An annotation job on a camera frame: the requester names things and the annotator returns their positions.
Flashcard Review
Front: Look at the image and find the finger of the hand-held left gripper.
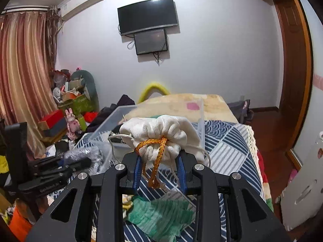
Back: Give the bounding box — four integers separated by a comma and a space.
38, 168, 74, 182
59, 158, 92, 170

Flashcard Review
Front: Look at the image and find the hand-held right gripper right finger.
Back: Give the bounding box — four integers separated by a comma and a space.
176, 153, 291, 242

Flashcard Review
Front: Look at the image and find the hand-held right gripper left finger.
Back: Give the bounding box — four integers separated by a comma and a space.
25, 153, 143, 242

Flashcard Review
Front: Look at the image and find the white drawstring pouch orange cord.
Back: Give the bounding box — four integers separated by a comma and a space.
108, 115, 211, 189

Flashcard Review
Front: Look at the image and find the clear plastic storage box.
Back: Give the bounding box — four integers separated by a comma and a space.
75, 98, 205, 173

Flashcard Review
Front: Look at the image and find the grey knitted cloth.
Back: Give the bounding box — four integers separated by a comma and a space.
63, 146, 106, 173

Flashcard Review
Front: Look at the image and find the pink rabbit toy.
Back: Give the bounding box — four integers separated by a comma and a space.
65, 108, 83, 140

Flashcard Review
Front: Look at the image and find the green knitted cloth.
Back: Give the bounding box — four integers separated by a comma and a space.
122, 194, 195, 242

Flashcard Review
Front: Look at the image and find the red box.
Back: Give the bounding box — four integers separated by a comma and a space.
41, 110, 66, 129

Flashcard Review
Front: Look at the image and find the blue patterned bedspread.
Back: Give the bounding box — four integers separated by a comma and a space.
48, 120, 265, 242

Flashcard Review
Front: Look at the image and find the orange bucket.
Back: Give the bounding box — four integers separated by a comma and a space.
8, 199, 34, 242

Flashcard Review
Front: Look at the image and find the green cardboard box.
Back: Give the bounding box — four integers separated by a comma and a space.
71, 94, 95, 114

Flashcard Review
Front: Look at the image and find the dark clothes pile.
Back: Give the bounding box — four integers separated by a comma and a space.
87, 94, 137, 135

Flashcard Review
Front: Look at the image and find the beige fleece blanket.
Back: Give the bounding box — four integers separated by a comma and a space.
126, 93, 239, 124

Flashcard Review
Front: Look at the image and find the cream lace bed cover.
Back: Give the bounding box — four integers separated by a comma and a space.
241, 123, 274, 211

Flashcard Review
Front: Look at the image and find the green curved cushion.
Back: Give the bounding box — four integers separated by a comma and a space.
70, 70, 100, 112

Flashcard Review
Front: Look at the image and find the pink striped curtain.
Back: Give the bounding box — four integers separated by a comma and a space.
0, 5, 61, 157

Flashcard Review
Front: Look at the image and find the yellow foam arch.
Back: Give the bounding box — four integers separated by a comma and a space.
137, 81, 171, 104

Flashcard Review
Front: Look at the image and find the white foam board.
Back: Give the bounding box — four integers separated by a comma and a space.
280, 131, 323, 232

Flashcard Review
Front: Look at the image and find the white air conditioner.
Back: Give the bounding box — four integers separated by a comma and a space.
58, 0, 105, 21

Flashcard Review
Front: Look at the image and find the small black wall monitor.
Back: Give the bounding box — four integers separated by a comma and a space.
134, 28, 169, 55

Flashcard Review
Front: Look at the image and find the black wall television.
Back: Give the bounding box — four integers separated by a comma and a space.
117, 0, 179, 36

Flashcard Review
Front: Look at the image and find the brown wooden door frame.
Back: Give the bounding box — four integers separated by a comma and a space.
236, 0, 315, 172

